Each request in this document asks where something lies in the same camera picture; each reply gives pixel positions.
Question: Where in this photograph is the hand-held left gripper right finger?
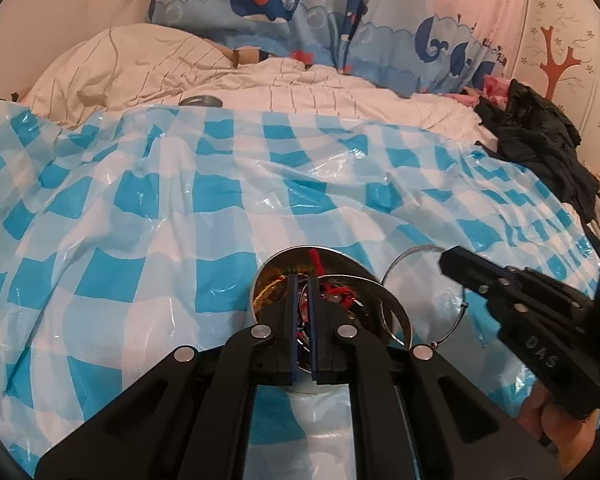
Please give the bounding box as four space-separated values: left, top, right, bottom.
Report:
307 279 564 480

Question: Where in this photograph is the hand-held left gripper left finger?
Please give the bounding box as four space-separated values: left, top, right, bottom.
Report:
34 274 301 480

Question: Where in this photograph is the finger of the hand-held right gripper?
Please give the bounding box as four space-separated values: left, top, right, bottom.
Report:
439 245 537 302
476 282 533 347

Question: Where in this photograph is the red knotted string bracelet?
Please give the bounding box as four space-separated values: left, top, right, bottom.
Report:
307 247 357 312

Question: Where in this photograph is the round metal tin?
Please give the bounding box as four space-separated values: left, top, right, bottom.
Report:
250 245 412 397

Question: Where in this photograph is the silver wire bangle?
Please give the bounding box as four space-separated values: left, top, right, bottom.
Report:
381 244 469 349

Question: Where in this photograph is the person's right hand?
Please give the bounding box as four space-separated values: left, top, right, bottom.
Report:
517 381 600 461

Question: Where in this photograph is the black clothes pile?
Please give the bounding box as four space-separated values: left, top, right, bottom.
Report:
472 78 600 242

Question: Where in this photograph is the blue checkered plastic sheet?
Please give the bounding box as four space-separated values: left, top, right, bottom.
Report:
0 100 600 480

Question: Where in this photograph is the pink cloth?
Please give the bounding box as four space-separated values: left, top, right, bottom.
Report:
445 74 512 111

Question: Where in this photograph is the round metal lid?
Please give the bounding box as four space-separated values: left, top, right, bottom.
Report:
178 93 224 109

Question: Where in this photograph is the blue whale print curtain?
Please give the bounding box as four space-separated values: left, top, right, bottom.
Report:
147 0 511 99

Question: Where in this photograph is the pink starfish print curtain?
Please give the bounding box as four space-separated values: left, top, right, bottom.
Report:
370 0 537 92

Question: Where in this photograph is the brown and black object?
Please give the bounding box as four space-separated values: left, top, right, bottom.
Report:
215 44 272 69

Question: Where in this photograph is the white striped duvet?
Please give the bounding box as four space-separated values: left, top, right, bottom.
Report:
17 23 499 154

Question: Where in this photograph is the tree wall sticker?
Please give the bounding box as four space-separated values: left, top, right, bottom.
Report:
538 24 582 104

